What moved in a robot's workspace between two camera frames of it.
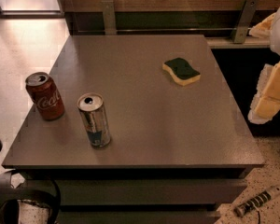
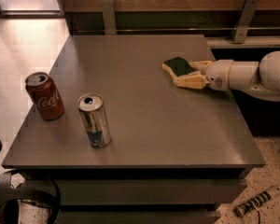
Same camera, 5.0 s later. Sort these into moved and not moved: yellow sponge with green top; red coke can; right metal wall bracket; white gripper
Moved: white gripper
Not moved: red coke can; right metal wall bracket; yellow sponge with green top
